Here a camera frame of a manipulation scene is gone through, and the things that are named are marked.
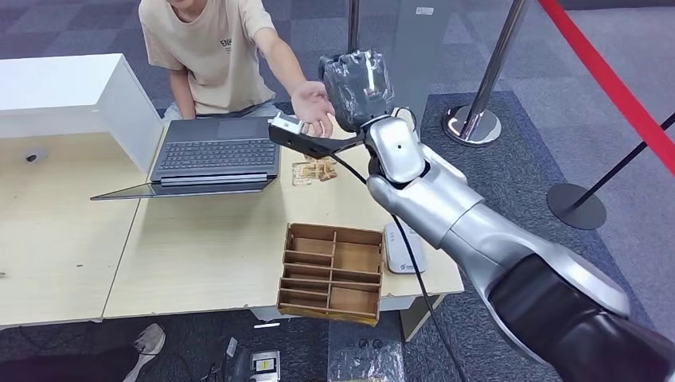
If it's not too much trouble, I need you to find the white cabinet box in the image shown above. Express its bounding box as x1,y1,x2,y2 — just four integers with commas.
0,53,163,175

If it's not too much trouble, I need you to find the white table leg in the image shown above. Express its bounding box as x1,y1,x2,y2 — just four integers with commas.
400,294,447,343

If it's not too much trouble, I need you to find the black stanchion round base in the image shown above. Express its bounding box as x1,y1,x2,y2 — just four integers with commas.
546,113,675,231

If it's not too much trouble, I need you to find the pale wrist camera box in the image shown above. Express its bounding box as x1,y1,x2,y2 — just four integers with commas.
270,111,306,136

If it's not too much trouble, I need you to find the plastic-wrapped grey block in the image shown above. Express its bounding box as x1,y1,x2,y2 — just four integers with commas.
326,310,406,382

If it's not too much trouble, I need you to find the red barrier belt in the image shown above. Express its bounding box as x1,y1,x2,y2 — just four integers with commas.
537,0,675,176

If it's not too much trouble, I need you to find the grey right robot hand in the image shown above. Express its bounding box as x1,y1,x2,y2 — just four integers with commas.
318,49,396,134

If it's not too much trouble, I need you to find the person's leg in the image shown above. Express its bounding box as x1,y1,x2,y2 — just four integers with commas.
0,345,139,382

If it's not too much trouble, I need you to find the grey card reader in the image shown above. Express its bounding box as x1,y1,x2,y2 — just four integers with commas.
383,222,427,275

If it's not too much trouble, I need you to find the person's left hand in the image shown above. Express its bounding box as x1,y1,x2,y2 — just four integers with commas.
290,80,337,139

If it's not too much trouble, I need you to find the chrome stanchion black base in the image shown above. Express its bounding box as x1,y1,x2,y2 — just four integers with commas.
346,0,361,54

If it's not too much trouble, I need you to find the person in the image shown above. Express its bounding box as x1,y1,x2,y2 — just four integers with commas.
138,0,337,139

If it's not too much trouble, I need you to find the black camera bracket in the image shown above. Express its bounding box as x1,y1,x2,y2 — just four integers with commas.
267,123,370,160

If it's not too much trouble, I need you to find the wooden compartment organizer box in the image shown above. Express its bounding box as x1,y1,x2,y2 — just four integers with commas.
276,223,385,327

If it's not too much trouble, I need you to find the grey floor device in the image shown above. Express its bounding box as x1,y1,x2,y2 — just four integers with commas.
249,351,281,382

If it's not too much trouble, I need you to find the person's foot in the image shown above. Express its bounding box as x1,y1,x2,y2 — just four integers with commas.
124,322,166,382

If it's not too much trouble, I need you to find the dark grey laptop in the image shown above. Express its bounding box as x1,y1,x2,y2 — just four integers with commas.
90,115,282,202

